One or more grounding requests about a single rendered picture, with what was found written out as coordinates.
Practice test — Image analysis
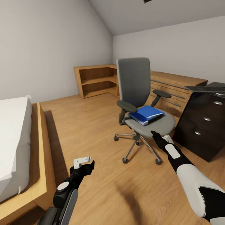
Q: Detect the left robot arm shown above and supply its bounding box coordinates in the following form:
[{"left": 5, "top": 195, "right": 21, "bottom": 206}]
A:
[{"left": 36, "top": 157, "right": 95, "bottom": 225}]

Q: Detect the swivel chair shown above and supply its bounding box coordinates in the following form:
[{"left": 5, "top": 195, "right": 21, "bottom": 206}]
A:
[{"left": 114, "top": 57, "right": 176, "bottom": 164}]

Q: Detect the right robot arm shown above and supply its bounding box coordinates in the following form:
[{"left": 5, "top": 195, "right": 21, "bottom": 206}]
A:
[{"left": 151, "top": 131, "right": 225, "bottom": 225}]

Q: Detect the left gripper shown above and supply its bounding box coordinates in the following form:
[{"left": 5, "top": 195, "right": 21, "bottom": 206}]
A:
[{"left": 70, "top": 160, "right": 95, "bottom": 181}]

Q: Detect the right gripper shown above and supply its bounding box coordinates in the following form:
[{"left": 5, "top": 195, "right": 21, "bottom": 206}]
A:
[{"left": 151, "top": 131, "right": 165, "bottom": 149}]

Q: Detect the folder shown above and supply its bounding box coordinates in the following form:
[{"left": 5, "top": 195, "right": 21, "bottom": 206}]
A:
[{"left": 128, "top": 105, "right": 164, "bottom": 126}]

